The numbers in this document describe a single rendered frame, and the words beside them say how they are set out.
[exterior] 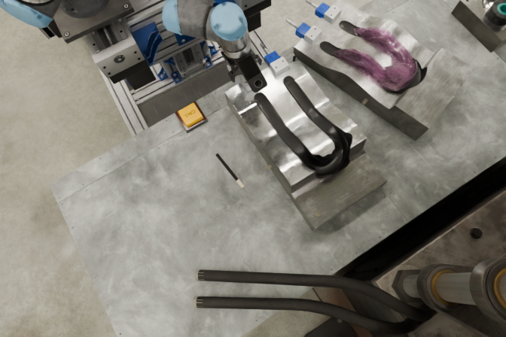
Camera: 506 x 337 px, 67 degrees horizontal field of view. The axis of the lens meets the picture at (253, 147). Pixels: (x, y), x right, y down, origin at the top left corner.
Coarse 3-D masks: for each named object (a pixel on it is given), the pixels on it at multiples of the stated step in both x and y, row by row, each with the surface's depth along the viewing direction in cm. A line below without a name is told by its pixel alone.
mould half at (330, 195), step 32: (288, 96) 119; (320, 96) 119; (256, 128) 116; (352, 128) 109; (288, 160) 107; (352, 160) 114; (288, 192) 113; (320, 192) 111; (352, 192) 111; (320, 224) 108
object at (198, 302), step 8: (200, 296) 107; (208, 296) 106; (200, 304) 105; (208, 304) 105; (216, 304) 104; (224, 304) 104; (232, 304) 103; (240, 304) 103; (248, 304) 102; (256, 304) 102; (264, 304) 101; (272, 304) 101; (280, 304) 101; (288, 304) 100
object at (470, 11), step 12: (468, 0) 130; (480, 0) 129; (492, 0) 130; (456, 12) 134; (468, 12) 130; (480, 12) 128; (468, 24) 132; (480, 24) 128; (492, 24) 126; (480, 36) 130; (492, 36) 126; (504, 36) 124; (492, 48) 129
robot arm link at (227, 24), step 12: (216, 12) 81; (228, 12) 81; (240, 12) 81; (216, 24) 81; (228, 24) 81; (240, 24) 81; (216, 36) 85; (228, 36) 82; (240, 36) 84; (228, 48) 89; (240, 48) 90
